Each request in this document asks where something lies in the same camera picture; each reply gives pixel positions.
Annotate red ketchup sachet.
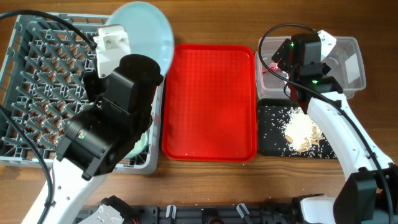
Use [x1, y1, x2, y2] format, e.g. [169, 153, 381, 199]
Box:
[262, 62, 280, 73]

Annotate leftover rice and scraps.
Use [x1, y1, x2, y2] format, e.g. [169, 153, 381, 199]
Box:
[282, 108, 325, 153]

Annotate light blue plate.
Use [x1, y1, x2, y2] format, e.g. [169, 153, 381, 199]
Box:
[106, 1, 175, 76]

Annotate light green bowl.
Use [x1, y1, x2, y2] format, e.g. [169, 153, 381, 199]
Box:
[124, 131, 149, 159]

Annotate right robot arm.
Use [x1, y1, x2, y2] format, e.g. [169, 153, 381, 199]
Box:
[272, 34, 397, 223]

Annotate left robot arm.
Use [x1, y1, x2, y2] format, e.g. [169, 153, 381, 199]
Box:
[23, 54, 164, 223]

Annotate grey plastic dishwasher rack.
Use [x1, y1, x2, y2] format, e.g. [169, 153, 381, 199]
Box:
[1, 12, 164, 175]

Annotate black plastic waste tray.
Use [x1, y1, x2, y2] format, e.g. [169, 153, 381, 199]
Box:
[257, 98, 336, 159]

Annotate clear plastic storage bin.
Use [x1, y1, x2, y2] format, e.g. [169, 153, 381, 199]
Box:
[254, 37, 366, 99]

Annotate red plastic serving tray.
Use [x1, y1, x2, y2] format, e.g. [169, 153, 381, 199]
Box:
[162, 44, 257, 162]

